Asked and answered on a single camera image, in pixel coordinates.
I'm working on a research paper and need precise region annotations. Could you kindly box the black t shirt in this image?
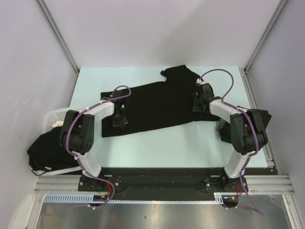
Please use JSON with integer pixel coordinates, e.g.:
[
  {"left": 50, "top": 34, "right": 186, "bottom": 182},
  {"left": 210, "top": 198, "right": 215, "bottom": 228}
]
[{"left": 102, "top": 65, "right": 220, "bottom": 138}]

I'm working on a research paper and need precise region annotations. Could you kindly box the white plastic laundry basket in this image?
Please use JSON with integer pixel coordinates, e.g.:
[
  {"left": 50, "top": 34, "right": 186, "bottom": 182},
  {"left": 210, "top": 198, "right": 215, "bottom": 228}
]
[{"left": 27, "top": 108, "right": 81, "bottom": 177}]

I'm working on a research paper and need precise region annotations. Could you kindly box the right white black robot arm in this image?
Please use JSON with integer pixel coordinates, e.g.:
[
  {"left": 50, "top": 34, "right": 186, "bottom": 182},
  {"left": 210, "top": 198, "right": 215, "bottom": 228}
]
[{"left": 193, "top": 80, "right": 268, "bottom": 191}]

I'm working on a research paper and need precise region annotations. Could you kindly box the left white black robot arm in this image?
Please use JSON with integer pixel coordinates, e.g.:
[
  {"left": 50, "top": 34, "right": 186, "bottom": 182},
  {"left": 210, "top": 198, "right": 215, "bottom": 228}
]
[{"left": 59, "top": 90, "right": 131, "bottom": 191}]

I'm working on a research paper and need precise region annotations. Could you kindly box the black folded shirt on stack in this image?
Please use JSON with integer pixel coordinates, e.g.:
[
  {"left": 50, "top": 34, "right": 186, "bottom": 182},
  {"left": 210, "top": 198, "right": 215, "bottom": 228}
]
[{"left": 218, "top": 109, "right": 272, "bottom": 138}]

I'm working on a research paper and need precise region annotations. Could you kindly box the grey folded shirt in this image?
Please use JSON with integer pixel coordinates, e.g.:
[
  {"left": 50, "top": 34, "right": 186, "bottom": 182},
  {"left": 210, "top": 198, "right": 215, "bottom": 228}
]
[{"left": 216, "top": 119, "right": 226, "bottom": 132}]

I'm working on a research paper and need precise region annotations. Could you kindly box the green folded shirt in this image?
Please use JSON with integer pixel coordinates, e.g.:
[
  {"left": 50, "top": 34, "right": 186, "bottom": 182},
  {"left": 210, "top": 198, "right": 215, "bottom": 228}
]
[{"left": 221, "top": 136, "right": 232, "bottom": 144}]

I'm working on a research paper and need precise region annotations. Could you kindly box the white cloth in basket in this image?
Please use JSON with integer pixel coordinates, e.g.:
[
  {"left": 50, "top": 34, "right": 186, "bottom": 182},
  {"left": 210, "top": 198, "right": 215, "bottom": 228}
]
[{"left": 52, "top": 121, "right": 63, "bottom": 128}]

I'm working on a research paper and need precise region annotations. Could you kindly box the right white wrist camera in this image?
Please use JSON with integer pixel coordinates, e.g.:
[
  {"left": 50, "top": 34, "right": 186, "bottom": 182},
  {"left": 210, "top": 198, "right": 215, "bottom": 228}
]
[{"left": 196, "top": 78, "right": 206, "bottom": 85}]

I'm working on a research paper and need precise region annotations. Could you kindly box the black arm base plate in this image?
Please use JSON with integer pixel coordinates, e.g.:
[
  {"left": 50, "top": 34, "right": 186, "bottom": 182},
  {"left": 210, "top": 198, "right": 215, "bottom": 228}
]
[{"left": 78, "top": 167, "right": 248, "bottom": 201}]

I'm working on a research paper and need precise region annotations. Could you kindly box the right aluminium side rail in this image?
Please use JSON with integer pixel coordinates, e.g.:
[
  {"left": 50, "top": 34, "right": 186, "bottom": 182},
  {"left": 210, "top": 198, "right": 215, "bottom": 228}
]
[{"left": 239, "top": 68, "right": 276, "bottom": 169}]

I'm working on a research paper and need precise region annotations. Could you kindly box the left aluminium corner post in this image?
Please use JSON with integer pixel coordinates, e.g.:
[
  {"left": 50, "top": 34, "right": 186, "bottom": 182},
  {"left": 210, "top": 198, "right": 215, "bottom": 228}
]
[{"left": 35, "top": 0, "right": 80, "bottom": 73}]

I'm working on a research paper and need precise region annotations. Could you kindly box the aluminium corner post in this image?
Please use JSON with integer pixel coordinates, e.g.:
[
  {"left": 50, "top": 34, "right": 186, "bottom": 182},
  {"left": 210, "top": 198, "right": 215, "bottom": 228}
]
[
  {"left": 35, "top": 0, "right": 80, "bottom": 73},
  {"left": 244, "top": 0, "right": 289, "bottom": 73}
]

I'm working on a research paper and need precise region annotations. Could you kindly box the aluminium frame rail front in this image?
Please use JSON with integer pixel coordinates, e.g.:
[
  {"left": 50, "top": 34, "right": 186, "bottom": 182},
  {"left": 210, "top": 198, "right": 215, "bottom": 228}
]
[{"left": 34, "top": 175, "right": 295, "bottom": 195}]

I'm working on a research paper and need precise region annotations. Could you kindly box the light blue cable duct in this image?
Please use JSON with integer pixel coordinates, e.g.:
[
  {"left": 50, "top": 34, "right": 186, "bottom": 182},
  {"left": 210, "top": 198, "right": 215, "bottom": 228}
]
[{"left": 44, "top": 192, "right": 225, "bottom": 204}]

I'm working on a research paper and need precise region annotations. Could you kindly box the right aluminium corner post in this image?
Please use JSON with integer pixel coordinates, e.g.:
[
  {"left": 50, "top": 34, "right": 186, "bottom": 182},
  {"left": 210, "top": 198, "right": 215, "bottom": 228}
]
[{"left": 244, "top": 0, "right": 289, "bottom": 73}]

